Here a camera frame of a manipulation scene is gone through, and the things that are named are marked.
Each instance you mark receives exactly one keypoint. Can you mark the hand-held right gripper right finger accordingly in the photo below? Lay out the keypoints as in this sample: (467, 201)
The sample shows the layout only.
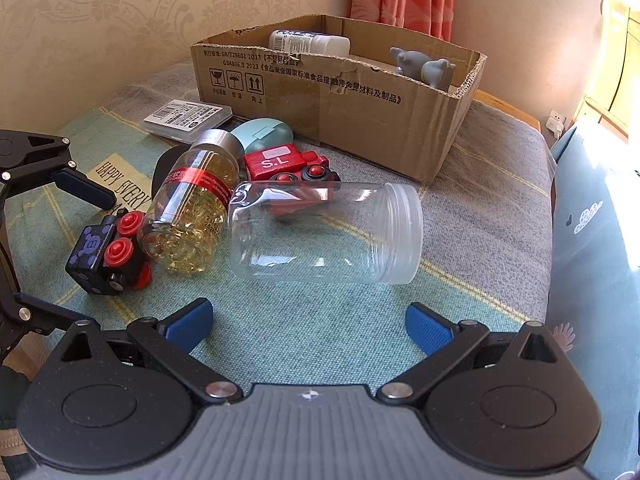
(425, 327)

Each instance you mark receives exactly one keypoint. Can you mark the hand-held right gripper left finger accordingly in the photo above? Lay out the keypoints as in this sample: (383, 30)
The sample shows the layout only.
(187, 322)

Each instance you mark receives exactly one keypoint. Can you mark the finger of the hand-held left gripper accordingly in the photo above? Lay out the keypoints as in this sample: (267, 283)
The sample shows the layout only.
(35, 315)
(82, 187)

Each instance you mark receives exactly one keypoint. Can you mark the black toy car red wheels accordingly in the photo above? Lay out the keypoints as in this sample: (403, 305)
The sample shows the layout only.
(92, 255)

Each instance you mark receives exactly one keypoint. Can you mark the capsule bottle with silver cap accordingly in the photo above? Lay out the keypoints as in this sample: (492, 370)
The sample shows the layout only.
(190, 200)

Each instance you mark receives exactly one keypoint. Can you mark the clear plastic case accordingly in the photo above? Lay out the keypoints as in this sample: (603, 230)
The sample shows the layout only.
(185, 117)

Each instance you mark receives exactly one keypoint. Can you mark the clear plastic jar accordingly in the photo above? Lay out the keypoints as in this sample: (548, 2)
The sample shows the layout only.
(325, 240)

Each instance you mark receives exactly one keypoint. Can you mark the red toy truck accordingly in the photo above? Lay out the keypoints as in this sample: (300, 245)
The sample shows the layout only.
(272, 162)

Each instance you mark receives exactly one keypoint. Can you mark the teal earbud case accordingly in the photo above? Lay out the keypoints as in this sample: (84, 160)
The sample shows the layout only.
(260, 135)

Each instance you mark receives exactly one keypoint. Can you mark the brown cardboard box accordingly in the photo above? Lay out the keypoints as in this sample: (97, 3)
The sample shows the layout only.
(350, 125)

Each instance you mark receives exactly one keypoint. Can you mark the black round compact mirror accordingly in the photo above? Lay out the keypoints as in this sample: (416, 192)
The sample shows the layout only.
(162, 170)

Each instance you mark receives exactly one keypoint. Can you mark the blue printed bedding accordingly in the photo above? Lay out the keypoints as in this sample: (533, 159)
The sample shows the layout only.
(595, 270)

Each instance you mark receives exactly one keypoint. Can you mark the grey elephant toy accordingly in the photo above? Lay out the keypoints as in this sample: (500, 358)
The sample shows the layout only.
(430, 72)

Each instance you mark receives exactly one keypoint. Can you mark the white plastic bottle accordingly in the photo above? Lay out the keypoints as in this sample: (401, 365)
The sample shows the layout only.
(310, 42)

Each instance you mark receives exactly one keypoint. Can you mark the yellow wooden cabinet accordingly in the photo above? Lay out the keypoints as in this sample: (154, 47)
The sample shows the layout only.
(617, 75)

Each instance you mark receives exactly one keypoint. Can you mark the wooden bed frame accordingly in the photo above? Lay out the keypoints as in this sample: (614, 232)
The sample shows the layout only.
(510, 107)

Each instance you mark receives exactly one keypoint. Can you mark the white wall charger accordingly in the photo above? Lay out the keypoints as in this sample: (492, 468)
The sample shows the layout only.
(556, 122)

